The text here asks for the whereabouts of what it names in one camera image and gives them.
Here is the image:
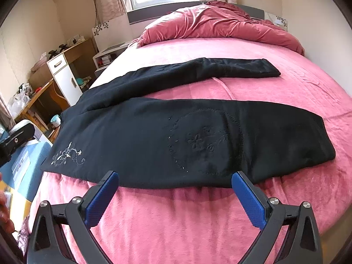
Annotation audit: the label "black embroidered pants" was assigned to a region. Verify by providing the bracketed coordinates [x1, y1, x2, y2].
[41, 58, 336, 189]

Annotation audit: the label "person left hand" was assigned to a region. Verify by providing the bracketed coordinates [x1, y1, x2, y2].
[0, 190, 15, 234]

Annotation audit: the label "clear plastic bag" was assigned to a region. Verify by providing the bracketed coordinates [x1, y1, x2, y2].
[8, 92, 30, 119]

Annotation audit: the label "wooden desk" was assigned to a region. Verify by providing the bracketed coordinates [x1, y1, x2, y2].
[15, 38, 96, 132]

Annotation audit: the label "teal white cup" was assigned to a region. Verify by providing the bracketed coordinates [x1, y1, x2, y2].
[51, 114, 61, 128]

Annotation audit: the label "blue box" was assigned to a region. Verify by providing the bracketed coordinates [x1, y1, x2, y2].
[1, 140, 52, 202]

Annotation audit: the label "pink bed sheet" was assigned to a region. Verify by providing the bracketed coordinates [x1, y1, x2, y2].
[29, 38, 351, 263]

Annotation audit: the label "white cabinet with drawer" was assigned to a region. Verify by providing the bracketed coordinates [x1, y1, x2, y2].
[47, 53, 82, 106]

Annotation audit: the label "white low bedside shelf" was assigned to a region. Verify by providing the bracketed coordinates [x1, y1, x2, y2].
[92, 42, 129, 73]

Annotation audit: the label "white floral panel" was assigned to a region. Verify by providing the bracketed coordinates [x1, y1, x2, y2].
[92, 14, 133, 51]

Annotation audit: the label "dark grey headboard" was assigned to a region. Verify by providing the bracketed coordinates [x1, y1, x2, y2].
[127, 1, 265, 24]

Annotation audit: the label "dark pink duvet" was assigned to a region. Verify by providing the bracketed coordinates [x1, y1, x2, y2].
[136, 1, 305, 55]

